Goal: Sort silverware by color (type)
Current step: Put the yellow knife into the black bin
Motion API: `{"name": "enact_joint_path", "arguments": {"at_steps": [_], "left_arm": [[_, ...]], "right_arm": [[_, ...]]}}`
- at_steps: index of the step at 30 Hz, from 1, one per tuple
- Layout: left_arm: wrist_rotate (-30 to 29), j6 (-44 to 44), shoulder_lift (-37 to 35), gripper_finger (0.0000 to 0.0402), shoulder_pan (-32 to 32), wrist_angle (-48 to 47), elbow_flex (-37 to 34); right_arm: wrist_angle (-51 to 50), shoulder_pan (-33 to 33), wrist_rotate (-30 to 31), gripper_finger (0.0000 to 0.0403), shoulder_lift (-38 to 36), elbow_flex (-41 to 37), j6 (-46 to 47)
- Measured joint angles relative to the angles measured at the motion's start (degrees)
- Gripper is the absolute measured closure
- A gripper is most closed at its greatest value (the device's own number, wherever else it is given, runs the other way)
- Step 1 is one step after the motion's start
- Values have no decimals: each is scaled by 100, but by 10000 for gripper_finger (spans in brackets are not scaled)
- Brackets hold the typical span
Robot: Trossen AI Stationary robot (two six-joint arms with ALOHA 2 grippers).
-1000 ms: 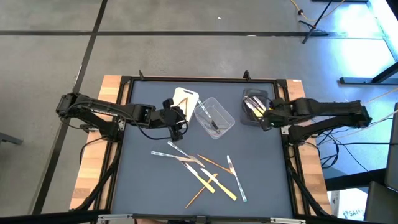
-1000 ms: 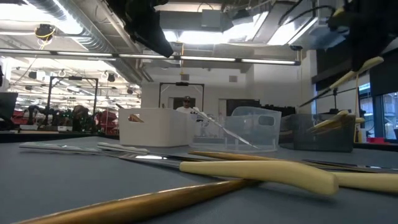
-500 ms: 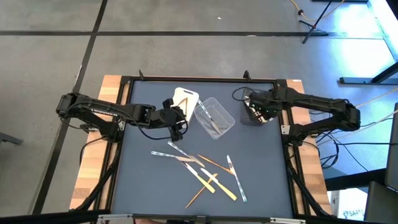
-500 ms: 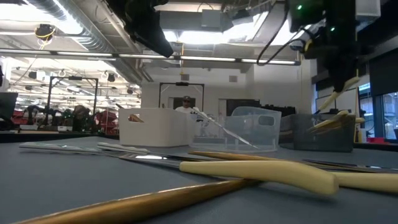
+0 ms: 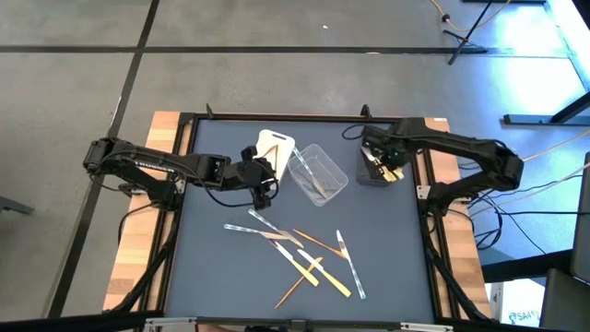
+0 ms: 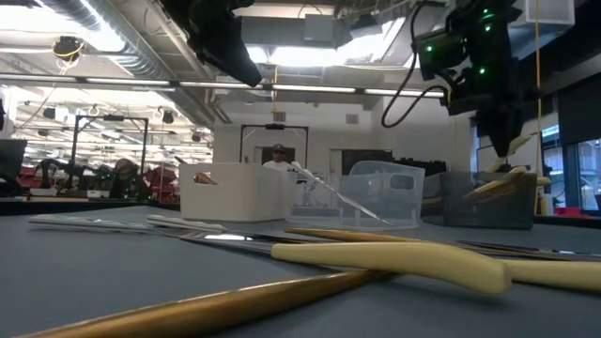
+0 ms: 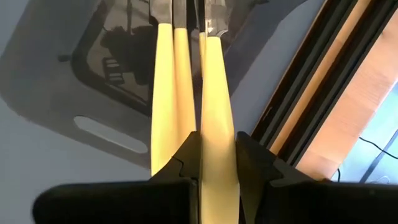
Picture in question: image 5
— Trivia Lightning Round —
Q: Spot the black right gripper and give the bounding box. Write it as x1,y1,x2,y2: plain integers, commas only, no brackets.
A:
362,118,412,173

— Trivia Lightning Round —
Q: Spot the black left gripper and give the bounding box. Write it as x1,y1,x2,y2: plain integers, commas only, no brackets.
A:
223,145,280,211

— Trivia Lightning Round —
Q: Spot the green white striped straw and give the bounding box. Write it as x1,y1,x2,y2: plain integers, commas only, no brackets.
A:
292,147,331,198

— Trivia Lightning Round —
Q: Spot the dark grey plastic bin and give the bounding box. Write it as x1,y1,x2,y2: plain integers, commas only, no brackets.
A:
354,130,407,188

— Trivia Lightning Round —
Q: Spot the white plastic bin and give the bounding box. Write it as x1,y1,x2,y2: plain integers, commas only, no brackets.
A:
252,129,297,191

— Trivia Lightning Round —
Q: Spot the clear plastic bin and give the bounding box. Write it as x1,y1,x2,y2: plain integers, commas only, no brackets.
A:
286,143,350,208

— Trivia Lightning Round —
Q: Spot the black tripod stand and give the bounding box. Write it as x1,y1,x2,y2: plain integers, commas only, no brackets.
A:
442,0,490,66

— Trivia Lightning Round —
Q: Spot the silver table-edge bar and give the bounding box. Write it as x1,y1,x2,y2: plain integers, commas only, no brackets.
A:
143,314,455,332

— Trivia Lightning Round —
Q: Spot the black desk foot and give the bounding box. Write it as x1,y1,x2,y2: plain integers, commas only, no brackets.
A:
501,90,590,126

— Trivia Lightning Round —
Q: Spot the black floor beam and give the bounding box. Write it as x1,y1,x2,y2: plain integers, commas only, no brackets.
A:
481,248,575,283

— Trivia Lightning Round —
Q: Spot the white printed box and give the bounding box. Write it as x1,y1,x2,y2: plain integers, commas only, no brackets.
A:
499,279,544,329

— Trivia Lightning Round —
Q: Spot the dark upright panel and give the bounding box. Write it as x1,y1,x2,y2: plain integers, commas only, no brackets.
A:
570,151,590,283

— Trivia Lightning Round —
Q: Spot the black chair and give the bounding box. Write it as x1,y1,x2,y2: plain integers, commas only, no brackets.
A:
538,268,590,332

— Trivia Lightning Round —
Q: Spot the grey chair leg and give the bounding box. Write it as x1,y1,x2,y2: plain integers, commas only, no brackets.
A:
0,195,36,217

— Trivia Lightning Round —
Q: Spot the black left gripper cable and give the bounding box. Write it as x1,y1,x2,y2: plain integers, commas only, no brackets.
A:
191,177,282,208

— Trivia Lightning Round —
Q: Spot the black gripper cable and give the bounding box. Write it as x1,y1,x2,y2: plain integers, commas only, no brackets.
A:
191,177,282,208
341,123,370,142

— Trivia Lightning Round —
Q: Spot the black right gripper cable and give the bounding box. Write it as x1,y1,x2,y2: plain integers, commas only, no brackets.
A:
341,123,370,142

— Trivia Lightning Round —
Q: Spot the black table frame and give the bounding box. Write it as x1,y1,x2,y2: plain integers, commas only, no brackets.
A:
137,110,462,326

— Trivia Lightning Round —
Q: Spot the yellow floor cable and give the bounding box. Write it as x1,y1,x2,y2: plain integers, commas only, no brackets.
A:
429,0,513,33

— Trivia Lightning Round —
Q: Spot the black floor cable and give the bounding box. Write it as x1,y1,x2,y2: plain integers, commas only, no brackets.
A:
460,174,590,255

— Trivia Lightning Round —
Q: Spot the beige floor cable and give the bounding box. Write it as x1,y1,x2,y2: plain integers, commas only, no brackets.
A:
520,130,590,163

